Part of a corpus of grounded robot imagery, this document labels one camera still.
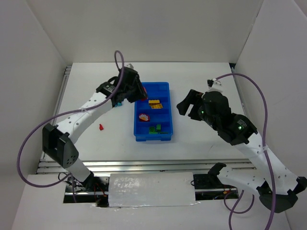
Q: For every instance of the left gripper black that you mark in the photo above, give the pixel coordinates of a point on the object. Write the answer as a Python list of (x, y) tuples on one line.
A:
[(134, 87)]

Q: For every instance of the small green lego brick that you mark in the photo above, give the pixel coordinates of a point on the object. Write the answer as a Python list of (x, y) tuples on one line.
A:
[(152, 130)]

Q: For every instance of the white foil cover panel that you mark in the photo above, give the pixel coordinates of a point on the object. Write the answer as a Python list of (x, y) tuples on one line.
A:
[(151, 190)]

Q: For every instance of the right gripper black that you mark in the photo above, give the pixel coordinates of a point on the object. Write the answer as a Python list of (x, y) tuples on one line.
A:
[(194, 105)]

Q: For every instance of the aluminium frame rail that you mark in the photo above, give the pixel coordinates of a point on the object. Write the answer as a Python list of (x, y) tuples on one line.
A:
[(163, 166)]

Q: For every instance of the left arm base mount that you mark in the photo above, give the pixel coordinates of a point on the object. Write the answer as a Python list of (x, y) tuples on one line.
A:
[(76, 193)]

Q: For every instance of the blue divided plastic tray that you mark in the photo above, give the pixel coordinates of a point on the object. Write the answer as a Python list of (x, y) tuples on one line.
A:
[(156, 91)]

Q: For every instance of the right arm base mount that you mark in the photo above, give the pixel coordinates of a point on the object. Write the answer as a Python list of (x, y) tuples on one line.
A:
[(208, 187)]

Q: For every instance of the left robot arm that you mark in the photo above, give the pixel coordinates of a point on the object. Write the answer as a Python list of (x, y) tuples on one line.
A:
[(58, 141)]

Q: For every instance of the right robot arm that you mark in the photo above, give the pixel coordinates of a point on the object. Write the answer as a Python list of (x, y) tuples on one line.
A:
[(271, 180)]

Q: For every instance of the red sloped lego piece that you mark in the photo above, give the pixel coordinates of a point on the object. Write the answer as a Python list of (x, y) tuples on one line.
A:
[(144, 95)]

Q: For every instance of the yellow striped lego brick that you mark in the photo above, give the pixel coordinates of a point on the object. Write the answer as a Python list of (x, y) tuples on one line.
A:
[(157, 106)]

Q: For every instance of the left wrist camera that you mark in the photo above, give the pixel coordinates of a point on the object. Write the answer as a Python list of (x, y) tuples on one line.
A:
[(129, 65)]

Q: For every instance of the red flower lego brick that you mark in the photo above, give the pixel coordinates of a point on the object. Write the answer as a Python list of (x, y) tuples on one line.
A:
[(144, 117)]

